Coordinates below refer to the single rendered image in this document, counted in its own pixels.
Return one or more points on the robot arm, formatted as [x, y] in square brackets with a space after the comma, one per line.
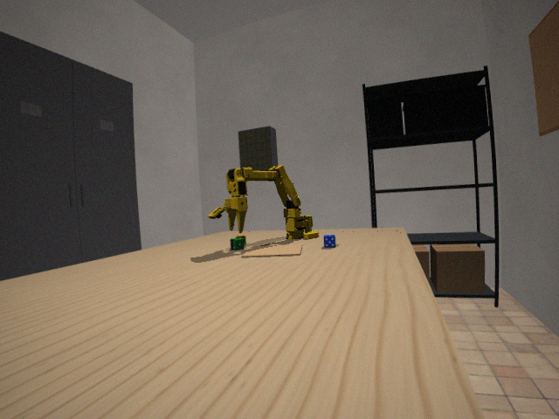
[284, 187]

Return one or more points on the green die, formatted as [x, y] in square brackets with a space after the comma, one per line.
[237, 244]

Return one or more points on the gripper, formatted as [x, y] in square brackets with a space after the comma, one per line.
[234, 205]

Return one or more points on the blue die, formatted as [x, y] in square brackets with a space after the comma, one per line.
[329, 241]

